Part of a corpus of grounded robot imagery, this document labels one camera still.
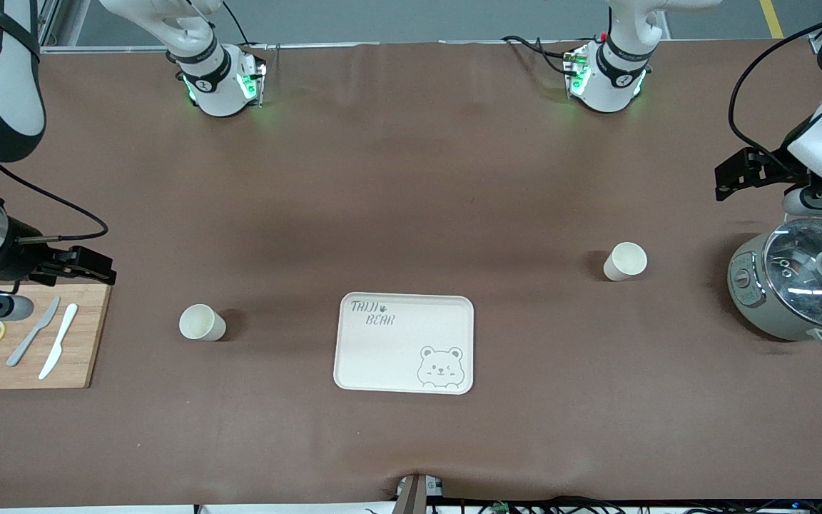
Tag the table edge clamp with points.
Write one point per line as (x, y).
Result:
(414, 496)

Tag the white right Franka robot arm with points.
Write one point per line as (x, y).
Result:
(218, 93)

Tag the white plastic knife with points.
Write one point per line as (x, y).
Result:
(58, 343)

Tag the cream bear print tray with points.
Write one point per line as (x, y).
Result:
(382, 357)

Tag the brown table cover mat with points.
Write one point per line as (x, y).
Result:
(411, 178)

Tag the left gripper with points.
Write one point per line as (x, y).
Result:
(775, 166)

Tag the grey plastic knife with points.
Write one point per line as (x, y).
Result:
(29, 339)

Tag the glass pot lid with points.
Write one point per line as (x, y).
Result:
(796, 285)

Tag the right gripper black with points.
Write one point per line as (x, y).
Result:
(21, 261)

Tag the bamboo cutting board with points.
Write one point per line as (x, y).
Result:
(75, 371)

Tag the white IKEA cup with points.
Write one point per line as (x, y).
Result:
(202, 323)
(625, 262)

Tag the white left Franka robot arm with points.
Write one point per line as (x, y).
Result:
(611, 78)

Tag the grey pot with glass lid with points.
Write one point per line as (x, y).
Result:
(746, 300)

